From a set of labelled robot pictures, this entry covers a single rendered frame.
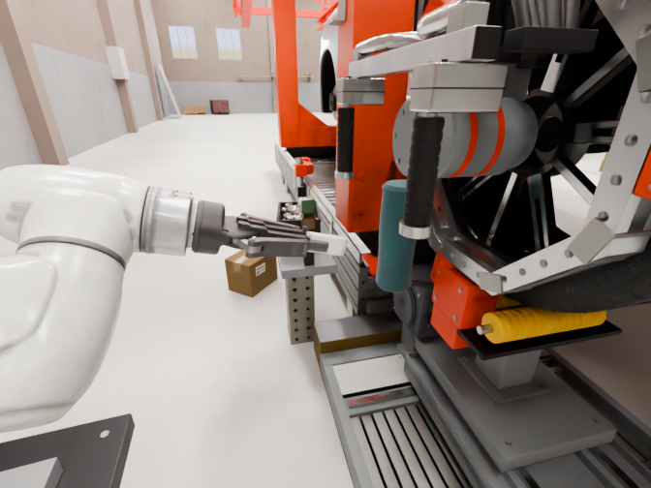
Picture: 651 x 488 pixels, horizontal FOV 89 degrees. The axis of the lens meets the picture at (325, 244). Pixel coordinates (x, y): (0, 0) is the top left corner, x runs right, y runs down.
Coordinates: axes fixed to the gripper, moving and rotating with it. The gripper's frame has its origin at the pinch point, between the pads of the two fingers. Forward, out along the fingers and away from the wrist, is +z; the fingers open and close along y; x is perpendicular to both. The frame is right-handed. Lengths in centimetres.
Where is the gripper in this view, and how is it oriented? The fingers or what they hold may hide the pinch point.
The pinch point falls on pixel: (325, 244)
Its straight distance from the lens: 53.9
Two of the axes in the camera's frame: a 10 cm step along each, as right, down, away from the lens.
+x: -2.6, 9.1, 3.2
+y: -3.1, -3.9, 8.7
